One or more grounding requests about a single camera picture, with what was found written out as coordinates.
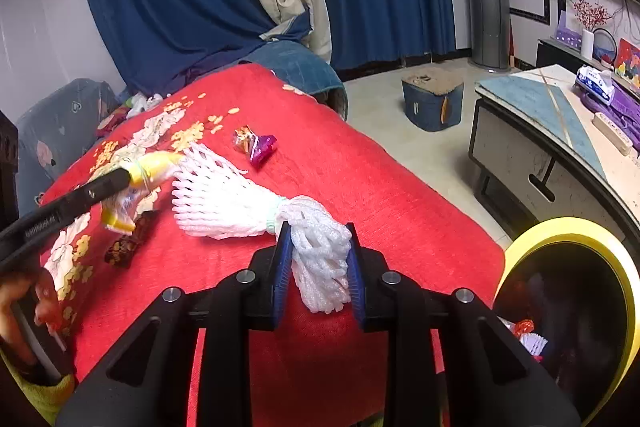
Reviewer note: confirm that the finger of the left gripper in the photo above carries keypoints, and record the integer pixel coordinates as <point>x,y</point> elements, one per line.
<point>66,209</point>

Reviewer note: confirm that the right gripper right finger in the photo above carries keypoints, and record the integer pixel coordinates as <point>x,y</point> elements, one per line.
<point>449,354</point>

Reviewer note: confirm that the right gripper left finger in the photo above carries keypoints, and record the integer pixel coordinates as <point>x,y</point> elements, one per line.
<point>145,377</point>

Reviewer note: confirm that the red plastic bag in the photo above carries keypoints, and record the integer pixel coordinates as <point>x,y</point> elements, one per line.
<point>523,327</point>

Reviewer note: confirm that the dark brown snack wrapper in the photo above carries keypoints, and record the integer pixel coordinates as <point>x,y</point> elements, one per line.
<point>122,252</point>

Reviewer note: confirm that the white foam net sleeve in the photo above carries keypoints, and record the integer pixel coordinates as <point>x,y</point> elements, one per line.
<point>212,198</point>

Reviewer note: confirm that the yellow white snack bag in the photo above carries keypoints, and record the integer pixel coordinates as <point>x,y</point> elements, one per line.
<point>146,173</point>

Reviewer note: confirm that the orange purple snack wrapper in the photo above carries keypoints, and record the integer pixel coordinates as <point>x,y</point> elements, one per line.
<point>257,148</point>

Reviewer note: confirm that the green sleeve left forearm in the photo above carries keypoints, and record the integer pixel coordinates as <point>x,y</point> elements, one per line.
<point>48,401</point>

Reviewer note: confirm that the yellow rimmed trash bin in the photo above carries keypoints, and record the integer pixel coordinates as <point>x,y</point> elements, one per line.
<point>579,286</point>

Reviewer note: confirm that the left hand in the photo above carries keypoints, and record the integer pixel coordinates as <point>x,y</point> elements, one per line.
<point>14,287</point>

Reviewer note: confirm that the grey sofa cushion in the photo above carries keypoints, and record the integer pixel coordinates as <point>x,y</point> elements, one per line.
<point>55,132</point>

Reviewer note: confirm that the red floral blanket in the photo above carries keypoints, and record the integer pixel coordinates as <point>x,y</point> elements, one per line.
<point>315,369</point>

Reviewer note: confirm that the plush toys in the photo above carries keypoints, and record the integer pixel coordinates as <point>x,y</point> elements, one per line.
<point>133,106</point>

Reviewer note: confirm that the coffee table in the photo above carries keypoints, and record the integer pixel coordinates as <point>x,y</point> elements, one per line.
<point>540,157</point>

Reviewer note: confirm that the blue denim sofa cover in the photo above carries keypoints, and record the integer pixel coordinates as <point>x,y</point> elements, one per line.
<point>289,60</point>

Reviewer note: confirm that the blue storage stool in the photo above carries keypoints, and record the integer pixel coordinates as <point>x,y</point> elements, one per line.
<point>433,98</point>

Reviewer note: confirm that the purple cloth bag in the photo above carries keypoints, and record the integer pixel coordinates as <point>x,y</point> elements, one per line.
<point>624,111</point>

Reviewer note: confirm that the tissue pack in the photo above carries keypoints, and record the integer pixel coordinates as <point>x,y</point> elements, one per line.
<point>590,80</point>

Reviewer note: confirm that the black tv cabinet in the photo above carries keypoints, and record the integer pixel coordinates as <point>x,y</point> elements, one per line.
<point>551,52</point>

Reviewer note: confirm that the colourful painting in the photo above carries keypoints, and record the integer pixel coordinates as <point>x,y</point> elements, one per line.
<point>627,63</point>

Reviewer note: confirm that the round mirror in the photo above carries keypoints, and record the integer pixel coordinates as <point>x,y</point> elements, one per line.
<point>604,46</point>

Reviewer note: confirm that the purple box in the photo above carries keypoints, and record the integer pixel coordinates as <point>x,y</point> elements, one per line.
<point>567,32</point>

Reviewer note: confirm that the white vase red flowers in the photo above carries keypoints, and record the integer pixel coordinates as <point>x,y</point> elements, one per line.
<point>591,16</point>

